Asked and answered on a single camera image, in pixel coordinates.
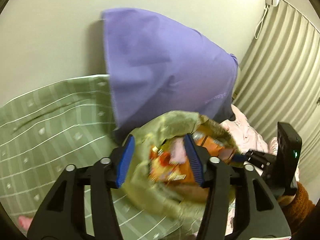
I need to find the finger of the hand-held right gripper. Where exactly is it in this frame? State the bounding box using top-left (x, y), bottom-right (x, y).
top-left (231, 152), bottom-right (253, 167)

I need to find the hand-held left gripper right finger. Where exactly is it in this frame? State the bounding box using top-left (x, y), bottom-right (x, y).
top-left (184, 134), bottom-right (292, 240)

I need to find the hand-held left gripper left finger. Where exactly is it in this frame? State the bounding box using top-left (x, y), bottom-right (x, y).
top-left (27, 134), bottom-right (135, 240)

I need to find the orange snack bag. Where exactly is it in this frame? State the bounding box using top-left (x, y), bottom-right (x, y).
top-left (149, 127), bottom-right (238, 188)

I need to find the yellow bin liner bag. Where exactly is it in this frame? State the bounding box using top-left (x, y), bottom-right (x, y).
top-left (114, 110), bottom-right (244, 230)

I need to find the pink floral blanket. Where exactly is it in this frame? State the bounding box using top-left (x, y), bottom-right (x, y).
top-left (220, 104), bottom-right (300, 235)

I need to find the green checked tablecloth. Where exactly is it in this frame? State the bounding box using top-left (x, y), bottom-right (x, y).
top-left (0, 74), bottom-right (200, 240)

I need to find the beige pleated curtain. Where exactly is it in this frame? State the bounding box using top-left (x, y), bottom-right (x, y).
top-left (231, 0), bottom-right (320, 170)

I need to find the purple pillow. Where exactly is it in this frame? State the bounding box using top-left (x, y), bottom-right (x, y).
top-left (101, 8), bottom-right (240, 135)

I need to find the white cord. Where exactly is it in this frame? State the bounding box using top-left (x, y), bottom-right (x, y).
top-left (254, 4), bottom-right (270, 40)

